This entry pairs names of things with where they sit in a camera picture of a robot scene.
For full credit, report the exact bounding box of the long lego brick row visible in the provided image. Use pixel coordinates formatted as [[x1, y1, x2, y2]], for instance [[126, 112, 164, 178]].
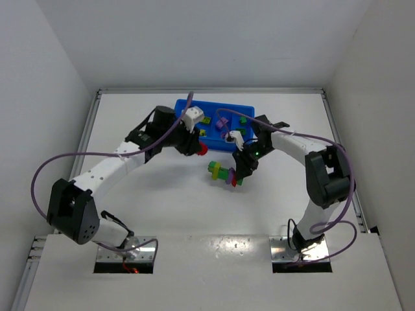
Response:
[[207, 161, 243, 187]]

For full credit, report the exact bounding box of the red round lego brick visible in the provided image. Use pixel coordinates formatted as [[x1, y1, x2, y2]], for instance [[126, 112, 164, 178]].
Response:
[[196, 142, 208, 156]]

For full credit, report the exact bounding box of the dark green lego brick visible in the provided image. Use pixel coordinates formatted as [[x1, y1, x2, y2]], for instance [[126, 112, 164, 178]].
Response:
[[236, 128, 246, 135]]

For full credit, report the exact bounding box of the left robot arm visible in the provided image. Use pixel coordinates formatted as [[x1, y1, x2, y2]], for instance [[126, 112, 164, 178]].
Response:
[[47, 106, 207, 257]]

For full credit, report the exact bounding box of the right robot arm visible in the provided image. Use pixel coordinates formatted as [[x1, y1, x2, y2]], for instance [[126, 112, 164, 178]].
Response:
[[225, 115, 355, 252]]

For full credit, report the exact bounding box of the blue divided plastic bin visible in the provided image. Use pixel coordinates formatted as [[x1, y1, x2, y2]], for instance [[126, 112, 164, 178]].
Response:
[[191, 100, 255, 152]]

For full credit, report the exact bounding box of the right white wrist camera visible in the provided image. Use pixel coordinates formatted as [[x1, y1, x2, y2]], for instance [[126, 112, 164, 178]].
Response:
[[225, 130, 244, 151]]

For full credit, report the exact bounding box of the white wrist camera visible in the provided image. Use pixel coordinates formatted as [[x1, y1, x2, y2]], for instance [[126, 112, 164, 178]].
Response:
[[225, 130, 244, 151], [182, 106, 204, 132]]

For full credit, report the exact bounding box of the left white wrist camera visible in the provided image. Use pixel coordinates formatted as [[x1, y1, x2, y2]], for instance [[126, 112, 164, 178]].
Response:
[[182, 106, 204, 132]]

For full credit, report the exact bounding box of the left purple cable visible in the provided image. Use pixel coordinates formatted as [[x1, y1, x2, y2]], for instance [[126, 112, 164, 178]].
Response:
[[30, 91, 195, 260]]

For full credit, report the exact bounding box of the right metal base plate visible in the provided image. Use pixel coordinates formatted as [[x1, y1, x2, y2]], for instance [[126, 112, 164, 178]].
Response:
[[269, 235, 330, 262]]

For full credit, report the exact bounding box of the metal base plate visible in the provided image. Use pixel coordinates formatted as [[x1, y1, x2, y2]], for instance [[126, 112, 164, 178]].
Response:
[[269, 235, 330, 262], [96, 236, 158, 264]]

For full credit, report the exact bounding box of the right aluminium rail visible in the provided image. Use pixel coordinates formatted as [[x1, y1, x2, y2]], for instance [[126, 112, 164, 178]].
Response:
[[322, 90, 371, 233]]

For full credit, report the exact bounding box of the aluminium rail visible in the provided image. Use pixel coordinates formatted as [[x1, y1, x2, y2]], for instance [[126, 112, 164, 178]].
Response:
[[322, 90, 371, 233], [69, 89, 102, 178]]

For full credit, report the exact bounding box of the left aluminium rail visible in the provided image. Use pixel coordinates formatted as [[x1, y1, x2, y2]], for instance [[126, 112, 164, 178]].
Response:
[[69, 89, 102, 178]]

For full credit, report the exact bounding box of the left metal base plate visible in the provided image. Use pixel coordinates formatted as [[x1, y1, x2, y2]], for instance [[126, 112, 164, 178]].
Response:
[[96, 236, 158, 264]]

